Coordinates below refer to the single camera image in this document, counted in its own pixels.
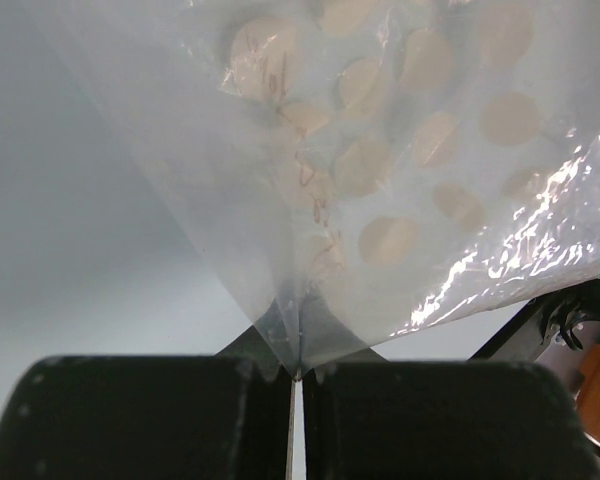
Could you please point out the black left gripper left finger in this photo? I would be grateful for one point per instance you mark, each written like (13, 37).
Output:
(225, 416)

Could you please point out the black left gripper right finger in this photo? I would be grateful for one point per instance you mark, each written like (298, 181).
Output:
(474, 419)

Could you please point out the clear zip top bag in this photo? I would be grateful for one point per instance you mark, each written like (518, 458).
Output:
(356, 171)

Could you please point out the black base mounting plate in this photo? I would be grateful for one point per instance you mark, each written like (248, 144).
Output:
(569, 317)

